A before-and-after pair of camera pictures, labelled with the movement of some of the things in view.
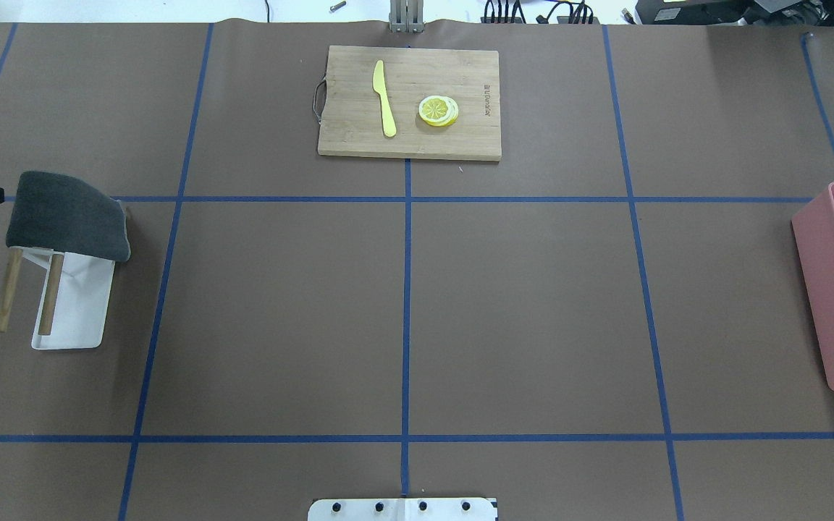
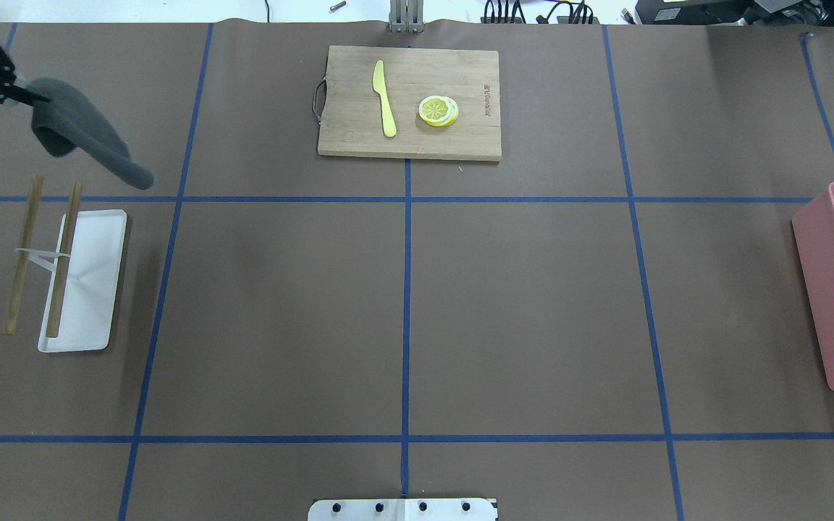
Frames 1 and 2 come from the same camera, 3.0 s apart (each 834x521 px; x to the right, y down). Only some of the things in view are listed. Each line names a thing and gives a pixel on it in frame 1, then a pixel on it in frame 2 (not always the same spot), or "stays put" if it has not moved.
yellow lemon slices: [439, 111] stays put
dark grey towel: [59, 213] to [69, 120]
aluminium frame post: [406, 16] stays put
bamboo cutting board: [415, 102] stays put
